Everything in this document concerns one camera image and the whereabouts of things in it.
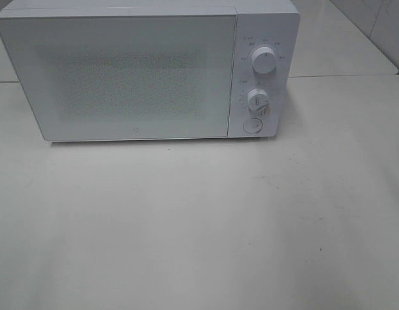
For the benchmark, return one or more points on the round white door button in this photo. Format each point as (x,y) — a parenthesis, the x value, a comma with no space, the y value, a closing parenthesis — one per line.
(253,125)

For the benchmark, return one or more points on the white timer knob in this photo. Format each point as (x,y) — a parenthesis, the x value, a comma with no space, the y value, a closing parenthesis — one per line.
(257,99)

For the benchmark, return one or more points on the white microwave door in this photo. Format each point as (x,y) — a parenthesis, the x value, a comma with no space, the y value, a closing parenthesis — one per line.
(124,78)

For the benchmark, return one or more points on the upper white round knob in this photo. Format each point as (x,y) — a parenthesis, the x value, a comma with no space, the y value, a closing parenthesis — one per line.
(264,59)

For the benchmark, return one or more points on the white microwave oven body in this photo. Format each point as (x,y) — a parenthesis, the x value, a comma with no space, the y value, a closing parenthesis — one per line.
(258,23)

